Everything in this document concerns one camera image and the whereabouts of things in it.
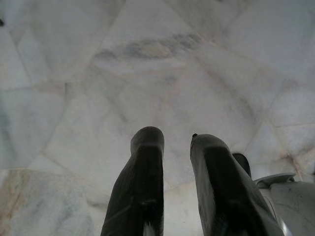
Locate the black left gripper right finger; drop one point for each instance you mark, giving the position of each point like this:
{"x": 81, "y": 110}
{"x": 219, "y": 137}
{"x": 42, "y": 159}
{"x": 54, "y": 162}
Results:
{"x": 221, "y": 186}

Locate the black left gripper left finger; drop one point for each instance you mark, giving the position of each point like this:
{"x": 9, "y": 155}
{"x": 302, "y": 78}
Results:
{"x": 137, "y": 186}

